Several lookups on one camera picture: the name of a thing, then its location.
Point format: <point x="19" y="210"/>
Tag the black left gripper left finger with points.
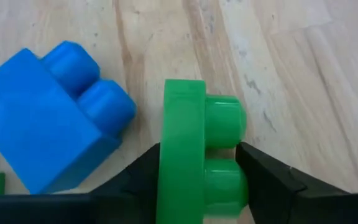
<point x="73" y="211"/>

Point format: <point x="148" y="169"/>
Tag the large blue toy block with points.
<point x="42" y="118"/>

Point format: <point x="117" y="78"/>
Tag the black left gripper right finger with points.
<point x="306" y="211"/>

